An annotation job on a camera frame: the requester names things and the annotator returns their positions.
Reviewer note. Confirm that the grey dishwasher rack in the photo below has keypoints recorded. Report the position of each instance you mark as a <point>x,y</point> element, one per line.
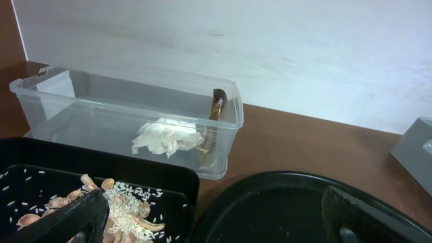
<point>413,151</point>

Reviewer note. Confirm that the round black serving tray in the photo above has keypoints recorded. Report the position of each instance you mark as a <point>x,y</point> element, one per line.
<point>280,207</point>

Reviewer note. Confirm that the black rectangular waste tray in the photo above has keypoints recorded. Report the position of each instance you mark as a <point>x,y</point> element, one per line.
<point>34,171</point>

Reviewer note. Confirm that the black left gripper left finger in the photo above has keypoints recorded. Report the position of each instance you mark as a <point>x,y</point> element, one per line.
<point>82,220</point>

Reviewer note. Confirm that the brown coffee sachet wrapper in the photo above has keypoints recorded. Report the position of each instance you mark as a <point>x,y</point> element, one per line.
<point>206,148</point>

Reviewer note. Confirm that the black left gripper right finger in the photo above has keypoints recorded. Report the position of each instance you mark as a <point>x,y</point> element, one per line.
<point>339,210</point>

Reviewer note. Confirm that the clear plastic waste bin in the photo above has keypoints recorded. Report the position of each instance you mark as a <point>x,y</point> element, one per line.
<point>104,111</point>

